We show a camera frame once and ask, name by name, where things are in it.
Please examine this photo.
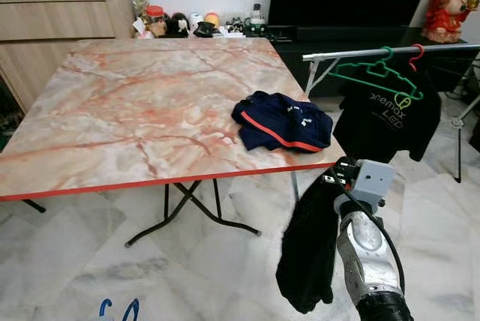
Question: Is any black garment with red trim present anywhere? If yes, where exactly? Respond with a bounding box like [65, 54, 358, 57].
[274, 157, 353, 315]

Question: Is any blue plastic hanger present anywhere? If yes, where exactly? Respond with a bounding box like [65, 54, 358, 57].
[98, 298, 141, 321]

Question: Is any green plastic hanger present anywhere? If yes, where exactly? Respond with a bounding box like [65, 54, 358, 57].
[329, 46, 424, 107]

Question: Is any red plastic hanger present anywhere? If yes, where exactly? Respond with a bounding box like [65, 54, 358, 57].
[409, 43, 426, 74]

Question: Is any black T-shirt green logo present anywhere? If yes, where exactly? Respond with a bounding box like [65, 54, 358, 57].
[333, 62, 443, 164]

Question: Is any navy garment with red stripe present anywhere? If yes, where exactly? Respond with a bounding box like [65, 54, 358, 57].
[230, 91, 335, 154]

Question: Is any silver metal clothes rack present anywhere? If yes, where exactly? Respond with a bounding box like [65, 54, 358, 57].
[301, 42, 480, 184]

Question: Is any black TV console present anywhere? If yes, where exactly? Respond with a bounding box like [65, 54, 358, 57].
[268, 25, 480, 98]

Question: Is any small bottle green label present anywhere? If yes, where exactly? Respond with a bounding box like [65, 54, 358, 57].
[250, 3, 266, 37]

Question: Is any black pouch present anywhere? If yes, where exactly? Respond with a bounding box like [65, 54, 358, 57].
[193, 22, 226, 38]

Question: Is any laughing Buddha statue red robe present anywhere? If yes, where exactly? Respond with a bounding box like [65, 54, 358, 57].
[421, 0, 480, 45]

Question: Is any orange yellow ball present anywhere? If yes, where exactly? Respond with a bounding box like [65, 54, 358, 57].
[203, 11, 222, 31]

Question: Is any white ball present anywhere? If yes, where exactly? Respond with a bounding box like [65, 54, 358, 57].
[187, 11, 205, 31]

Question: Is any marble pattern folding table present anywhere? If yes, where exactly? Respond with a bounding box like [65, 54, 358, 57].
[0, 36, 347, 249]

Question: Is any black plush toy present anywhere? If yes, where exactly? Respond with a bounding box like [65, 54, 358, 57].
[166, 12, 191, 39]

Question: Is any jar with red lid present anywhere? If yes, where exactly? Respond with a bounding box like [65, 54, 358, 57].
[142, 5, 168, 38]

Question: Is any light wooden sideboard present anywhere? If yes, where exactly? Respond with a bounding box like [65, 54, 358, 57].
[0, 0, 137, 112]

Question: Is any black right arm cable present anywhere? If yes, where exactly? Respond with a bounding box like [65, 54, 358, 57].
[341, 183, 407, 296]

